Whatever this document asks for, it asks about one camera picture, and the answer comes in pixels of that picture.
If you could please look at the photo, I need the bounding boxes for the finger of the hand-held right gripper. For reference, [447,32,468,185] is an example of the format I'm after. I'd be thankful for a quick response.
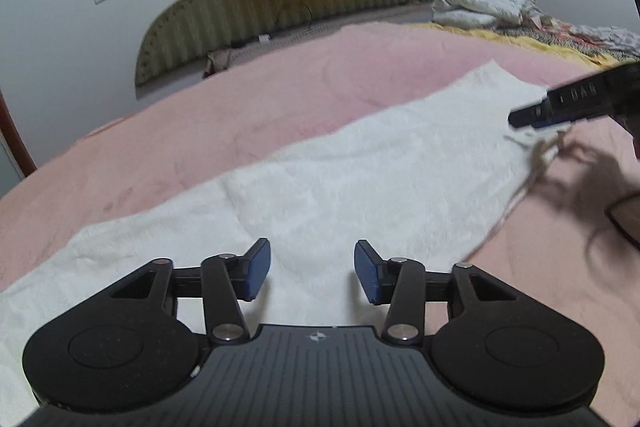
[508,99,573,130]

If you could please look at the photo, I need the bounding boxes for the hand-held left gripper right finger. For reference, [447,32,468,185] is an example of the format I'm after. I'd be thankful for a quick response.
[354,240,521,345]

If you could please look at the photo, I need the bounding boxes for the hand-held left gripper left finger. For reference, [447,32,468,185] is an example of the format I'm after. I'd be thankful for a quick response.
[107,238,272,345]

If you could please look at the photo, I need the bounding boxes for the white textured pants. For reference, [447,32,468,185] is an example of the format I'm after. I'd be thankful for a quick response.
[0,61,576,408]

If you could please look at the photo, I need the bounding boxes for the pile of folded bedding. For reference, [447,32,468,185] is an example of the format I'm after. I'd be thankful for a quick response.
[432,14,640,68]

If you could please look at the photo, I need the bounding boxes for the folded white quilt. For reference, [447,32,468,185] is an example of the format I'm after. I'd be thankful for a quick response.
[431,0,541,30]

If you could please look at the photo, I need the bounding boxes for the pink floral blanket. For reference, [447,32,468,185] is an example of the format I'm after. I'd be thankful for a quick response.
[0,21,640,427]

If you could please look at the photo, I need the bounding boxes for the brown crumpled cloth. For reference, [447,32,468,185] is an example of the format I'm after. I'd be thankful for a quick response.
[202,47,237,78]

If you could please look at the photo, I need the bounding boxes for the wardrobe with brown trim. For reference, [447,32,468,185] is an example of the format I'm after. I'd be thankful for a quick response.
[0,89,38,198]

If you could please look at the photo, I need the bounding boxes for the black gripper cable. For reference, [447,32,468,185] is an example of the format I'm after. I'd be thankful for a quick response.
[604,191,640,254]

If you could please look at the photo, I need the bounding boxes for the thin black charger cable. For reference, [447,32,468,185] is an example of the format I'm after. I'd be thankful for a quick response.
[276,1,315,34]

